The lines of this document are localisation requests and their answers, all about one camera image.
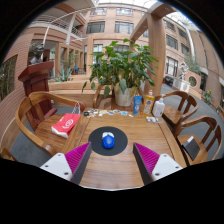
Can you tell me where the small white wipes packet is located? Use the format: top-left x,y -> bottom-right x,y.
145,116 -> 160,123

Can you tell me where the dark bust statue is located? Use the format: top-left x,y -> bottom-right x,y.
28,44 -> 44,66

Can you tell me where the small potted flowering plant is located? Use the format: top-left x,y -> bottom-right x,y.
202,89 -> 214,105

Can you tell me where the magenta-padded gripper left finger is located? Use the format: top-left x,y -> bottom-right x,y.
39,142 -> 93,186

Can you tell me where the wooden armchair holding black notebook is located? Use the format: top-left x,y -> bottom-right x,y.
174,115 -> 223,167

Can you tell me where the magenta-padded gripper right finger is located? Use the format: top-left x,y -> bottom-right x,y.
132,142 -> 184,186

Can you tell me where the yellow detergent bottle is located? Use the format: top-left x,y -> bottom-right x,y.
142,89 -> 156,117

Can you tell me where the white pump bottle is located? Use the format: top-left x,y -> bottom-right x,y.
152,94 -> 166,118

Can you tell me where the spiky green agave plant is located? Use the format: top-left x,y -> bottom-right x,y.
51,64 -> 74,83

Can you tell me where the wooden chair beside plant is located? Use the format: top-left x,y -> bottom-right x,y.
92,84 -> 116,109

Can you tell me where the white air conditioner unit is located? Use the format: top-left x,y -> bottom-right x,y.
172,79 -> 191,94

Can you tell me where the red paper bag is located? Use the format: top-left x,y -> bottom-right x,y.
50,102 -> 82,139

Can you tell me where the blue squeeze tube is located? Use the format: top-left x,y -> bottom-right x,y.
132,95 -> 143,116

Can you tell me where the black round mouse pad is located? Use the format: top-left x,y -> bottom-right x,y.
87,125 -> 129,157

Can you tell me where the large green plant, white pot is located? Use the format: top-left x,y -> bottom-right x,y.
81,38 -> 160,108

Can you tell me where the blue and white computer mouse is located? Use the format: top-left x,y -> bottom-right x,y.
101,131 -> 116,150

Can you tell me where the wooden chair with slatted back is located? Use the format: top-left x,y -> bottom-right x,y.
0,147 -> 16,162

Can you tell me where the dark red wooden podium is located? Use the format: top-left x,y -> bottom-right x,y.
17,60 -> 55,123

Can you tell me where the empty wooden armchair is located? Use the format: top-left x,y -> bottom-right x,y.
154,90 -> 200,138

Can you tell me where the wooden armchair holding red bag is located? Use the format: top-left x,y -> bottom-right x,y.
14,91 -> 87,158

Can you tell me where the black notebook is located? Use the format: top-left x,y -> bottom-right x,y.
181,135 -> 201,162

